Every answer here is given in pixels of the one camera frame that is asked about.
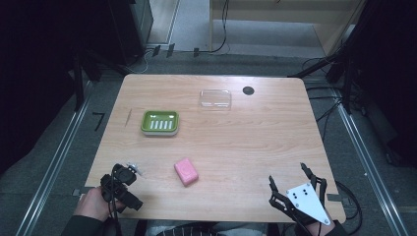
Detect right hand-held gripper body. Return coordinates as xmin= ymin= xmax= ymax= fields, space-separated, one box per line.
xmin=268 ymin=175 xmax=331 ymax=228

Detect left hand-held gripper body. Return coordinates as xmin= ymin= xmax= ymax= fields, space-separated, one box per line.
xmin=99 ymin=162 xmax=145 ymax=212

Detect pink soap bar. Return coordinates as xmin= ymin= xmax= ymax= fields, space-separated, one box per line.
xmin=173 ymin=157 xmax=200 ymax=188

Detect green soap dish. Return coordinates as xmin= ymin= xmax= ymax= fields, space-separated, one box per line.
xmin=140 ymin=109 xmax=180 ymax=138

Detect clear plastic lid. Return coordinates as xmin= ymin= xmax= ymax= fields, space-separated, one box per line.
xmin=199 ymin=88 xmax=233 ymax=112

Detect person's right hand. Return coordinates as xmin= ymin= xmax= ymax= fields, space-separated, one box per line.
xmin=294 ymin=217 xmax=337 ymax=236

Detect person's left hand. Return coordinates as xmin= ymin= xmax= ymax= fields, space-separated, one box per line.
xmin=73 ymin=186 xmax=128 ymax=222

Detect black metal stand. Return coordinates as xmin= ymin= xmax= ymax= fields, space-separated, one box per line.
xmin=69 ymin=48 xmax=103 ymax=113

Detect black tripod stand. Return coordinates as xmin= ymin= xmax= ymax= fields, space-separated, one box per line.
xmin=287 ymin=0 xmax=375 ymax=115

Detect light wooden furniture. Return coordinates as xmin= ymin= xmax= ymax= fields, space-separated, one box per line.
xmin=209 ymin=0 xmax=366 ymax=56

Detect black cabinet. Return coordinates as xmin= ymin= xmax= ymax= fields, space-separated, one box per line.
xmin=107 ymin=0 xmax=154 ymax=66

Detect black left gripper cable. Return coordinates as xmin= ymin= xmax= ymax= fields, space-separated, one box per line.
xmin=109 ymin=165 xmax=123 ymax=236

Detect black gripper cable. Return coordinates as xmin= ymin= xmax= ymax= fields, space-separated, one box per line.
xmin=334 ymin=180 xmax=364 ymax=236
xmin=109 ymin=165 xmax=123 ymax=236

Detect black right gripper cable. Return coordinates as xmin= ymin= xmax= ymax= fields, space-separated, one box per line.
xmin=334 ymin=180 xmax=364 ymax=236

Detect metal floor rail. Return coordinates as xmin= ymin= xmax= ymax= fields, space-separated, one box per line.
xmin=15 ymin=81 xmax=94 ymax=236
xmin=329 ymin=88 xmax=411 ymax=236

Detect black floor cables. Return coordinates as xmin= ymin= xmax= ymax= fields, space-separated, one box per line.
xmin=300 ymin=56 xmax=348 ymax=143

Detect white floor cable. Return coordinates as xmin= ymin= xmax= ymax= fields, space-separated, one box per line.
xmin=128 ymin=48 xmax=155 ymax=75

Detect black hanging cable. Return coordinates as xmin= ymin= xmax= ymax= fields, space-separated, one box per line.
xmin=200 ymin=0 xmax=231 ymax=54

